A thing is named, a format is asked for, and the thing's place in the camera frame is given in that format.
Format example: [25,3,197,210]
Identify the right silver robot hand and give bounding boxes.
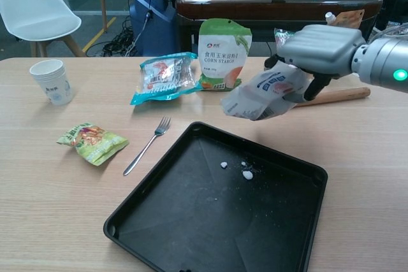
[264,24,367,103]

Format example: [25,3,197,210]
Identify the white powder bag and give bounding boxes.
[221,61,312,122]

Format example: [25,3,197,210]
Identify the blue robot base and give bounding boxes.
[128,0,177,57]

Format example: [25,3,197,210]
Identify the wooden rolling pin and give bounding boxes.
[295,87,372,108]

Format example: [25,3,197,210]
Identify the green snack packet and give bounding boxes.
[56,122,129,167]

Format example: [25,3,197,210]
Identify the brown spout sauce pouch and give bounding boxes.
[324,9,366,30]

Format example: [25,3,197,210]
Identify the pink white sugar bag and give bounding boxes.
[273,27,299,55]

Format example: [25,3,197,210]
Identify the brown mahjong table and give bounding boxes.
[175,0,383,58]

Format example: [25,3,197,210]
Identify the green white corn starch bag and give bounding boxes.
[196,18,252,92]

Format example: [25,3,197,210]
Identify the white powder clumps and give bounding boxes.
[219,161,254,180]

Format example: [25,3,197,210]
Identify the teal clear food package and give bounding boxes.
[129,52,199,106]

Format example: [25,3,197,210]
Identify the metal fork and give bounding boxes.
[122,116,172,176]

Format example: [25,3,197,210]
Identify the black baking tray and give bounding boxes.
[103,121,328,272]

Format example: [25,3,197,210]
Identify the white paper cup stack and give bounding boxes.
[29,59,75,106]

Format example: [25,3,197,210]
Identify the white plastic chair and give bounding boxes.
[0,0,86,58]

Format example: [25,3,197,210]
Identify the black floor cable bundle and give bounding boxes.
[85,17,141,58]

